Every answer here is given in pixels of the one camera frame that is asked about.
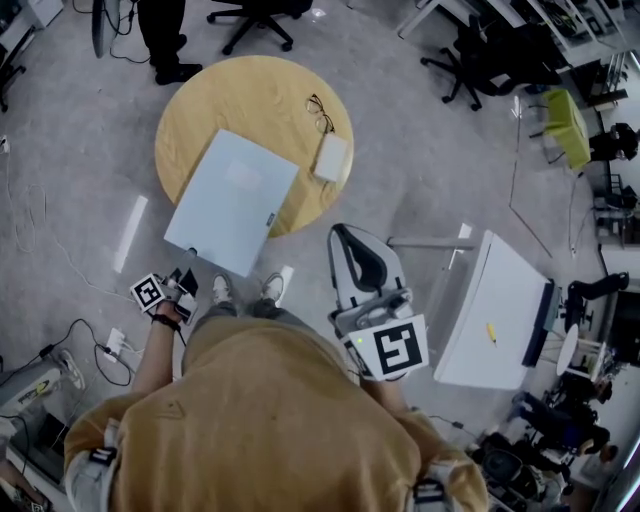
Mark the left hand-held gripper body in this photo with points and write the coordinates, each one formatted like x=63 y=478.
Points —
x=148 y=292

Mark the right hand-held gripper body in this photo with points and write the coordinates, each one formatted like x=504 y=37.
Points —
x=400 y=350

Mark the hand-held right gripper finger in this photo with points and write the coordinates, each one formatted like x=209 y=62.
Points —
x=395 y=272
x=336 y=270

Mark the light blue board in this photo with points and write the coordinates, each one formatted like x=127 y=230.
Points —
x=230 y=200

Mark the person's right forearm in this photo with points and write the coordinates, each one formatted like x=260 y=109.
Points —
x=390 y=397

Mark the person's left forearm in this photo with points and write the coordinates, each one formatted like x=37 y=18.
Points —
x=152 y=360

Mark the round wooden table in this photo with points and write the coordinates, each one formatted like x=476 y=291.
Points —
x=240 y=90

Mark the person's left hand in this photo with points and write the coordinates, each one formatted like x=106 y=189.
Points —
x=165 y=311

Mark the person's left shoe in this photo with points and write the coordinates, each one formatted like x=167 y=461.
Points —
x=222 y=289

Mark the person's shoe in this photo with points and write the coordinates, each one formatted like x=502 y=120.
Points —
x=72 y=370
x=273 y=287
x=222 y=289

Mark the black wristband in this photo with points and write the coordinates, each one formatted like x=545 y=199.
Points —
x=167 y=324

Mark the person's grey trousers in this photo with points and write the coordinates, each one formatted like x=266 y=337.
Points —
x=215 y=312

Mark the person's right shoe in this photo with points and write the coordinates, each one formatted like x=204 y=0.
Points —
x=273 y=287

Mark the yellow pen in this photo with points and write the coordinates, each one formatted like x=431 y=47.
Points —
x=492 y=334

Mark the white rectangular table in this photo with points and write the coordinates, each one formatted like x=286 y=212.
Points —
x=500 y=290

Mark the small white box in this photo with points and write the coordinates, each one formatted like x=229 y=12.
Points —
x=330 y=157

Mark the thin-framed eyeglasses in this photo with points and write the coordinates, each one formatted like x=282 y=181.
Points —
x=320 y=112

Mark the person's tan shirt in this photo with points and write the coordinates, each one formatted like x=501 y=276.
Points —
x=260 y=425

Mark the round white stool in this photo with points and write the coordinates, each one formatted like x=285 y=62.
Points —
x=567 y=350

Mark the green table cover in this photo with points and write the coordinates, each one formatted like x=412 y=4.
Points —
x=567 y=125

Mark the black office chair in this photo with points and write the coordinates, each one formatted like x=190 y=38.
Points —
x=260 y=20
x=7 y=75
x=495 y=60

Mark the white cabinet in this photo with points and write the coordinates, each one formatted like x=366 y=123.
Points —
x=45 y=10

